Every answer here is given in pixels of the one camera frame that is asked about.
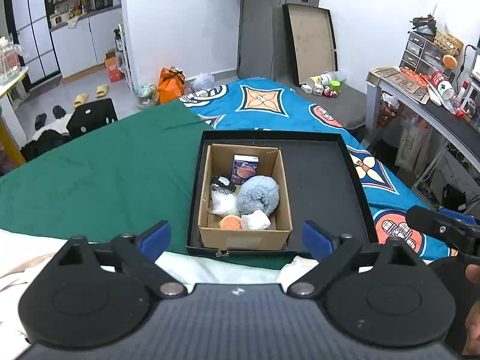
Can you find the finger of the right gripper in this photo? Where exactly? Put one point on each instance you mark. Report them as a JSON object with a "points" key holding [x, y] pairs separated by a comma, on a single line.
{"points": [[458, 231]]}

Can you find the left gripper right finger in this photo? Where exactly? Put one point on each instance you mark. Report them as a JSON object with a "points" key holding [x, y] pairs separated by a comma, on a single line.
{"points": [[378, 294]]}

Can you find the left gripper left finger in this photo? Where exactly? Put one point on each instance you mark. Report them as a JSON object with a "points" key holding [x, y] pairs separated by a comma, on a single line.
{"points": [[84, 297]]}

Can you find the white soft bundle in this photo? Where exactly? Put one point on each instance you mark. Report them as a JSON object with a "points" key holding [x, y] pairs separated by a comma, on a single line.
{"points": [[255, 221]]}

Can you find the burger plush toy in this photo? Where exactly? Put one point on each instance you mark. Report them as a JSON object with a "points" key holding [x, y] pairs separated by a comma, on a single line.
{"points": [[231, 222]]}

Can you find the fluffy grey-blue plush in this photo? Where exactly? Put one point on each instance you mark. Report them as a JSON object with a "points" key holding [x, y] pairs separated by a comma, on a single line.
{"points": [[260, 192]]}

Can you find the clear bag of white stuffing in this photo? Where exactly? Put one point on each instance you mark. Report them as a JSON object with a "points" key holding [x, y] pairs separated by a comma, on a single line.
{"points": [[223, 203]]}

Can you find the brown cardboard box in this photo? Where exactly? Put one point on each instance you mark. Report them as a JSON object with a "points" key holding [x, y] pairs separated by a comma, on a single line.
{"points": [[218, 161]]}

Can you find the black stitched felt pouch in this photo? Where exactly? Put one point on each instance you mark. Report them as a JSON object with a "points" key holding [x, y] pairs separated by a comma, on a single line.
{"points": [[222, 185]]}

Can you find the blue tissue pack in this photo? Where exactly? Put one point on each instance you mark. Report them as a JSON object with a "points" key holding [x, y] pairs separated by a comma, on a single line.
{"points": [[244, 167]]}

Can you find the person right hand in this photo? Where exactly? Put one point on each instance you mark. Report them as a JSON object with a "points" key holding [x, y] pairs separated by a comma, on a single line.
{"points": [[472, 324]]}

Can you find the white bedding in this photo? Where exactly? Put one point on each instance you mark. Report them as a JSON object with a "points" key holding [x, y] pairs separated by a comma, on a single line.
{"points": [[24, 257]]}

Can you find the black shallow tray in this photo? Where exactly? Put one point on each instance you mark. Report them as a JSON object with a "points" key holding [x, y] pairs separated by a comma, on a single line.
{"points": [[250, 138]]}

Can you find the green cloth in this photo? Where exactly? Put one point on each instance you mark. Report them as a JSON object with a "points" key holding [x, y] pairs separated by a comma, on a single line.
{"points": [[121, 178]]}

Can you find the red basket under desk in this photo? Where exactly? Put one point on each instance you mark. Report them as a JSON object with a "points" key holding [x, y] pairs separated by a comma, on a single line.
{"points": [[389, 108]]}

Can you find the grey bench mat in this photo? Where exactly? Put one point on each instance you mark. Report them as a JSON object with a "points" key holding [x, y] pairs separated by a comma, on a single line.
{"points": [[348, 108]]}

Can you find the black stool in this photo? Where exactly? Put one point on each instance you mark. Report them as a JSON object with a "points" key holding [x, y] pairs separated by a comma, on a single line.
{"points": [[91, 116]]}

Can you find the grey drawer organizer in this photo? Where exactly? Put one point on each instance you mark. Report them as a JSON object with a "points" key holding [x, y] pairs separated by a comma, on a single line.
{"points": [[421, 55]]}

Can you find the yellow slipper pair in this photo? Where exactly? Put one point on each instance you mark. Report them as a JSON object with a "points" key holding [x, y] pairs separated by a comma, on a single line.
{"points": [[81, 99]]}

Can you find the small items on bench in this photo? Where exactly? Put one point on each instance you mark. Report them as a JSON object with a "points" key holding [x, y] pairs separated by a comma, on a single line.
{"points": [[327, 84]]}

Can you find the orange bag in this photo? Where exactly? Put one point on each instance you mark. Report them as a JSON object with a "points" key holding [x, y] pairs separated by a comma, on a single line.
{"points": [[171, 84]]}

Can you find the blue patterned blanket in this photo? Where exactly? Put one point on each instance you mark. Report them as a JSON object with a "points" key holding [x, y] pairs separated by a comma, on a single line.
{"points": [[330, 127]]}

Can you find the orange cardboard box on floor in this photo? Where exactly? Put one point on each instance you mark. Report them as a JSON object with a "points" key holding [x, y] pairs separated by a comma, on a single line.
{"points": [[113, 63]]}

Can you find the leaning black tray lid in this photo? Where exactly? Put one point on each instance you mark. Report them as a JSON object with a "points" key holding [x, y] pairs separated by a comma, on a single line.
{"points": [[310, 38]]}

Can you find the white kitchen cabinet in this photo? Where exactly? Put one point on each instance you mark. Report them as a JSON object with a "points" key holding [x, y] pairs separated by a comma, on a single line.
{"points": [[85, 46]]}

